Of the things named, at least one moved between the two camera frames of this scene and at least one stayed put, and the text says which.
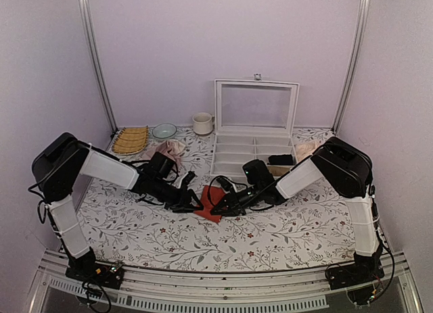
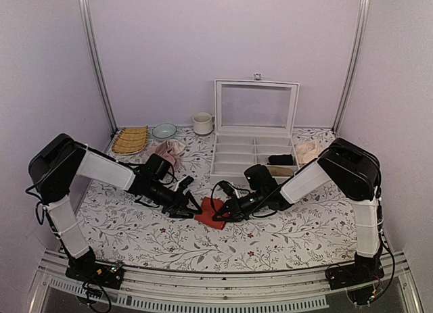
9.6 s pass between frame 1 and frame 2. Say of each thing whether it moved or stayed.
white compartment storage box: stayed
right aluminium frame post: stayed
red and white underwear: moved
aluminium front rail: stayed
